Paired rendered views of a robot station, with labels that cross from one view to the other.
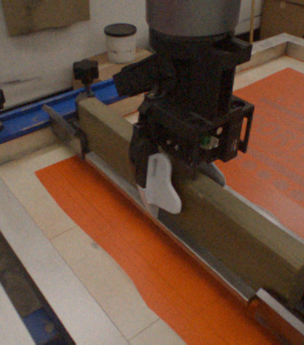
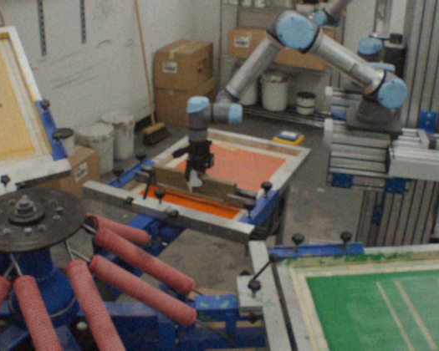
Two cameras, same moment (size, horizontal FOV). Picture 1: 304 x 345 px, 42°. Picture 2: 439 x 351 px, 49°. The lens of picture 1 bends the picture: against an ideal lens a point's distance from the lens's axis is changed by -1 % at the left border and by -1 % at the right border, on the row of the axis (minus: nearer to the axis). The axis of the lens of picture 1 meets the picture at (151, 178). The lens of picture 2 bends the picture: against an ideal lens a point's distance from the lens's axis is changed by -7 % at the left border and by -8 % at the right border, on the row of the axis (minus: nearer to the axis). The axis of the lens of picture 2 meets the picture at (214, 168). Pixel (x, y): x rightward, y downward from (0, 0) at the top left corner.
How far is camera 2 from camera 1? 1.56 m
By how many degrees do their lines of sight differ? 25
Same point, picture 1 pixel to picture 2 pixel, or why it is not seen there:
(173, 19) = (196, 138)
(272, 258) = (227, 185)
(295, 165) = (224, 175)
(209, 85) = (206, 150)
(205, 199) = (207, 179)
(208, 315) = (215, 211)
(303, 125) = (222, 163)
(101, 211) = (170, 199)
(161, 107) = (193, 157)
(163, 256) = (196, 204)
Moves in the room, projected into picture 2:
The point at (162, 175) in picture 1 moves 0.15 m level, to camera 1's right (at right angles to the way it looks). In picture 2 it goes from (194, 175) to (230, 169)
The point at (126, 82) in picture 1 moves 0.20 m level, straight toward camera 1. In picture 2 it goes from (178, 154) to (203, 175)
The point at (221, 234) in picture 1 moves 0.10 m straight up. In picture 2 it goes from (213, 187) to (213, 163)
